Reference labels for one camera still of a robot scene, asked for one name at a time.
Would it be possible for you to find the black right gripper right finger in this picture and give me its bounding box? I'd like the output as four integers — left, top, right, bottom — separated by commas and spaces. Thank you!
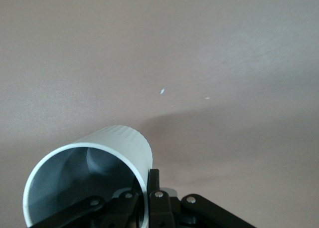
146, 168, 254, 228

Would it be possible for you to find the white mug with grey interior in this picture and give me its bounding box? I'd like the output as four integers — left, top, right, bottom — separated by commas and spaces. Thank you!
22, 124, 154, 228

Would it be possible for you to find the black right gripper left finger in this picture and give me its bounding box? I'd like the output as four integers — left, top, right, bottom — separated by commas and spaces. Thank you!
32, 189, 140, 228

